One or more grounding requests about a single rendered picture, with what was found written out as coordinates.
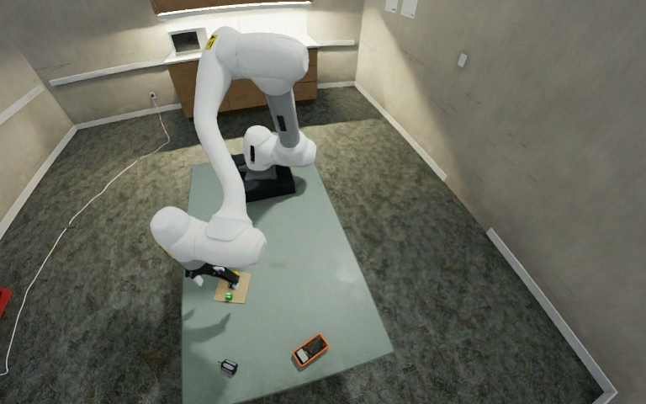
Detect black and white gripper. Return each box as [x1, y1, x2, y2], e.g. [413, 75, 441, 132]
[184, 263, 240, 290]

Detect beige mat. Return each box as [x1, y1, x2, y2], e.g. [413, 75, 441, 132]
[214, 272, 252, 304]

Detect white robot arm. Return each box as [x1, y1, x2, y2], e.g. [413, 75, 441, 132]
[150, 26, 316, 270]

